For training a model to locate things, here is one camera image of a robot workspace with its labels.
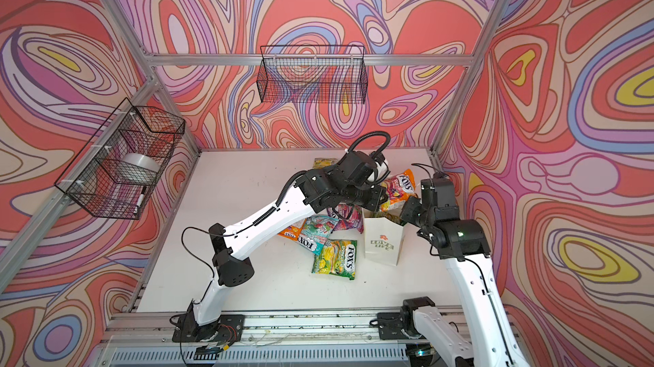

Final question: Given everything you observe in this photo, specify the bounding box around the black wire basket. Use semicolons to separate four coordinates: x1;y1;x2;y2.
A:
256;44;369;105
54;99;186;220

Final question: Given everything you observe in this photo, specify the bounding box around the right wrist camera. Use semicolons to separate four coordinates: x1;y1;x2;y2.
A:
421;174;460;221

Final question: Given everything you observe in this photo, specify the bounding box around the green Fox's spring tea bag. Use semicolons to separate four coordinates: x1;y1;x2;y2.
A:
312;239;358;280

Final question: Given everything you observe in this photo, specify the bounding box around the red orange Fox's fruits bag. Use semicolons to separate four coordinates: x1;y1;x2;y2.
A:
380;169;417;212

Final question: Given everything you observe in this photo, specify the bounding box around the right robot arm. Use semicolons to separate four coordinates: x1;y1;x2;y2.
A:
400;197;530;366

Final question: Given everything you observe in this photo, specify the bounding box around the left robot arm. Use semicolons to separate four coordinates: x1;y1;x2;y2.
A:
189;130;391;326

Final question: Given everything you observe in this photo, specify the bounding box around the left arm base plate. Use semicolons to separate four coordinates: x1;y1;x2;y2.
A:
169;312;245;344

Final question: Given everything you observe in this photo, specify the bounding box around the purple Fox's berries bag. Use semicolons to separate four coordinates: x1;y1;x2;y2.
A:
326;203;364;233

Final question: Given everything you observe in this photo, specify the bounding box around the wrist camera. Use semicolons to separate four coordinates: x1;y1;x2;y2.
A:
421;174;460;221
371;154;389;181

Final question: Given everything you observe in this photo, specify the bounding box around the green Fox's bag far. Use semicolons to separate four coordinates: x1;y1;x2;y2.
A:
313;157;338;169

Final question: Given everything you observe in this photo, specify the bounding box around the black wire basket back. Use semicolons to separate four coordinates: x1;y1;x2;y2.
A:
256;44;369;105

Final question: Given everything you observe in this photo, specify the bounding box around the teal Fox's mint blossom bag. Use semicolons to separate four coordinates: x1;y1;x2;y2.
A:
296;215;339;255

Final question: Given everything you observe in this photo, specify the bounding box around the illustrated paper gift bag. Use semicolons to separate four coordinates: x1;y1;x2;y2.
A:
363;211;405;266

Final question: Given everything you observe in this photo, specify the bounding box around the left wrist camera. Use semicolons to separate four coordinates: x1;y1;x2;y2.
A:
371;154;389;181

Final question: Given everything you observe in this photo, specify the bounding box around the black wire basket left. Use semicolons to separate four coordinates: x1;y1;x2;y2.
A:
54;99;186;220

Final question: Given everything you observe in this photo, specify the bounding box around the white tape roll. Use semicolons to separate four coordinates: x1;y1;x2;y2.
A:
117;153;160;186

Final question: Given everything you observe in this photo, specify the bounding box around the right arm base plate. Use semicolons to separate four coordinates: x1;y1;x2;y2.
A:
370;310;423;341

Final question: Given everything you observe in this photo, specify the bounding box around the marker pen in basket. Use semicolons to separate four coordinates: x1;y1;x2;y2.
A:
133;193;144;216

